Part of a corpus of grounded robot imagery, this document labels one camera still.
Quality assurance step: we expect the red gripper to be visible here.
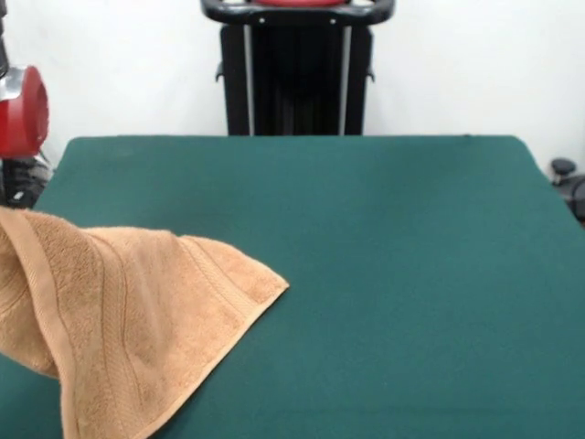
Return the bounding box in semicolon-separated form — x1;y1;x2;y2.
0;65;50;159

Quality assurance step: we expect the tan terry towel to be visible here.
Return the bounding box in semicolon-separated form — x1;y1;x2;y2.
0;205;291;439

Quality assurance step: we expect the dark green table cloth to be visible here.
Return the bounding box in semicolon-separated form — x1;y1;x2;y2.
0;134;585;439

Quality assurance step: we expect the grey office chair base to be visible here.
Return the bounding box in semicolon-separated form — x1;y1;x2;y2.
549;157;585;216

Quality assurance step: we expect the black cable pile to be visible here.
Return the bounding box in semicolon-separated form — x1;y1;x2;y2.
3;153;55;210

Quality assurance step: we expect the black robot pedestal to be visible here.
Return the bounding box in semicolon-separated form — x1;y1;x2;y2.
200;0;395;137

